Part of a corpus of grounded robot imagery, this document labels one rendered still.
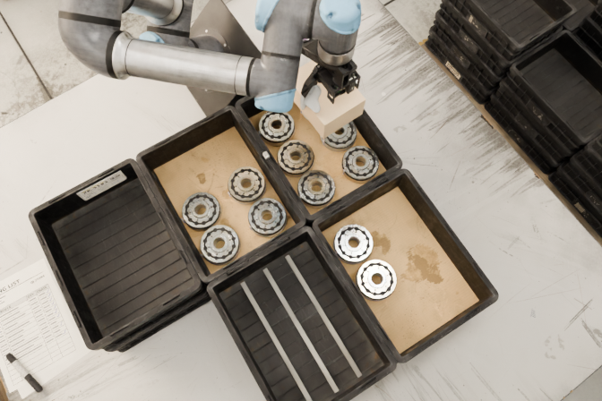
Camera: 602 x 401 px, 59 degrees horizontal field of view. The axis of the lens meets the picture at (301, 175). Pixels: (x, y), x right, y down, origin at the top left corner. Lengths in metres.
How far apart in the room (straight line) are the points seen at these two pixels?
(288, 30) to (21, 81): 2.06
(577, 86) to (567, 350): 1.12
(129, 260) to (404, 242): 0.74
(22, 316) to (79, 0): 0.94
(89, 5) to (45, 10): 1.98
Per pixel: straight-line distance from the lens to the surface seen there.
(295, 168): 1.46
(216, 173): 1.51
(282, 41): 1.00
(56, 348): 1.66
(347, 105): 1.26
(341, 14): 0.97
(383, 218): 1.47
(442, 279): 1.46
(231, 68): 1.03
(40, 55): 2.94
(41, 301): 1.70
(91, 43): 1.12
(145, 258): 1.48
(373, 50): 1.85
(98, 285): 1.51
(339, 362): 1.40
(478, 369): 1.60
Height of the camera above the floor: 2.22
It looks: 70 degrees down
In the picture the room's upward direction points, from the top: straight up
